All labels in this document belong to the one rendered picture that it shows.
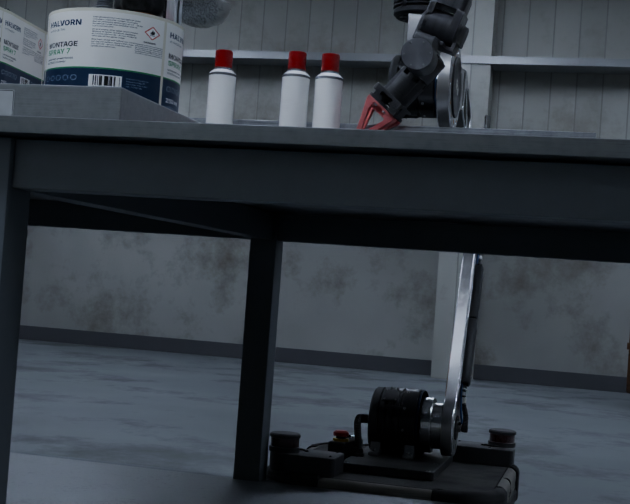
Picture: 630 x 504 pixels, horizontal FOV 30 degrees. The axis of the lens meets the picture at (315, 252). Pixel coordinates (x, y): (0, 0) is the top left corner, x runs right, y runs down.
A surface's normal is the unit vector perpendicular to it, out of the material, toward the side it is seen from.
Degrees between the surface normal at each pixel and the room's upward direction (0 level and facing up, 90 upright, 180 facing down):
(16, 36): 90
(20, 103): 90
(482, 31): 90
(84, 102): 90
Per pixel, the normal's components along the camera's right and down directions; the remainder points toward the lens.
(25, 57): 0.98, 0.07
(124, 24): 0.24, -0.01
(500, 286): -0.24, -0.04
